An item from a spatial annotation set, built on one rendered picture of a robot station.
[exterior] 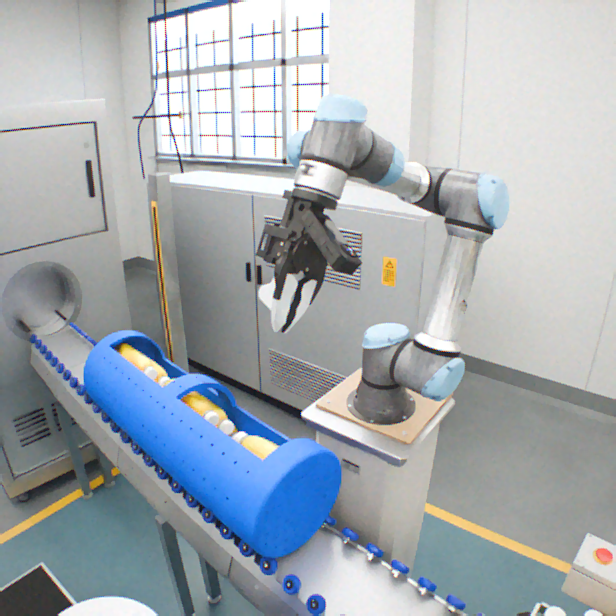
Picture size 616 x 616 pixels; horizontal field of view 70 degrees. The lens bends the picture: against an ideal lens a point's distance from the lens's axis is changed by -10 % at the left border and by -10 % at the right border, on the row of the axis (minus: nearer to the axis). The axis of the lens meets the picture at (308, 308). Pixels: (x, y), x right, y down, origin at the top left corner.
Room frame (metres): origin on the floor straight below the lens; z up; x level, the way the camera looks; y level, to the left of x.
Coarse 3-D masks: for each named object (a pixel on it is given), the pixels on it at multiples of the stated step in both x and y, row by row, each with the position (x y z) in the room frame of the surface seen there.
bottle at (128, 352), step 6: (114, 348) 1.37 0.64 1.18; (120, 348) 1.36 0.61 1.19; (126, 348) 1.35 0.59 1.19; (132, 348) 1.36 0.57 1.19; (120, 354) 1.33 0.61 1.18; (126, 354) 1.32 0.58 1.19; (132, 354) 1.31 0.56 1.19; (138, 354) 1.31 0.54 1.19; (132, 360) 1.29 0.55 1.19; (138, 360) 1.28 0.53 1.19; (144, 360) 1.28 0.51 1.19; (138, 366) 1.26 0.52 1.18; (144, 366) 1.27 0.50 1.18; (150, 366) 1.27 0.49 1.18
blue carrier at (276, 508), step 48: (144, 336) 1.41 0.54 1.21; (96, 384) 1.22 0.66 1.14; (144, 384) 1.11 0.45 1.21; (192, 384) 1.08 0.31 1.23; (144, 432) 1.00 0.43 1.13; (192, 432) 0.92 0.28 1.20; (192, 480) 0.84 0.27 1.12; (240, 480) 0.77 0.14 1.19; (288, 480) 0.76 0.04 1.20; (336, 480) 0.88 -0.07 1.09; (240, 528) 0.72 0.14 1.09; (288, 528) 0.76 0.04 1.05
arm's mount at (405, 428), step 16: (352, 384) 1.20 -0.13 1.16; (320, 400) 1.12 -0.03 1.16; (336, 400) 1.12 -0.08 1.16; (352, 400) 1.12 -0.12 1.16; (416, 400) 1.11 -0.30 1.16; (432, 400) 1.11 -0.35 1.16; (352, 416) 1.05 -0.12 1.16; (400, 416) 1.04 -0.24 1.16; (416, 416) 1.04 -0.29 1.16; (432, 416) 1.04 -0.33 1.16; (384, 432) 0.98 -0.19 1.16; (400, 432) 0.98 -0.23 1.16; (416, 432) 0.97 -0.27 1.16
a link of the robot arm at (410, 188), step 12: (300, 132) 0.93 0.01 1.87; (288, 144) 0.92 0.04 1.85; (300, 144) 0.89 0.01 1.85; (288, 156) 0.92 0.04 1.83; (300, 156) 0.89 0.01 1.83; (408, 168) 1.06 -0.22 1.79; (420, 168) 1.11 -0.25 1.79; (432, 168) 1.13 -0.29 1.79; (444, 168) 1.13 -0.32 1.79; (348, 180) 0.98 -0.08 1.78; (360, 180) 0.97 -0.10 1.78; (408, 180) 1.05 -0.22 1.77; (420, 180) 1.08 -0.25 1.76; (432, 180) 1.10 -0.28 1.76; (396, 192) 1.06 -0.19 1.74; (408, 192) 1.07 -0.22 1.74; (420, 192) 1.09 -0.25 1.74; (432, 192) 1.10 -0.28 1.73; (420, 204) 1.11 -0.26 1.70; (432, 204) 1.10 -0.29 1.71
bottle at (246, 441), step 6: (246, 438) 0.92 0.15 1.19; (252, 438) 0.91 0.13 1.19; (258, 438) 0.91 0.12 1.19; (264, 438) 0.92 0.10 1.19; (246, 444) 0.90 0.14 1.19; (252, 444) 0.89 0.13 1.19; (258, 444) 0.89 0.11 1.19; (264, 444) 0.89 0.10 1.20; (270, 444) 0.89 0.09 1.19; (252, 450) 0.88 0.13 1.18; (258, 450) 0.87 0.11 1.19; (264, 450) 0.87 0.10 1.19; (270, 450) 0.87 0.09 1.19; (258, 456) 0.86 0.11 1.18; (264, 456) 0.85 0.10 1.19
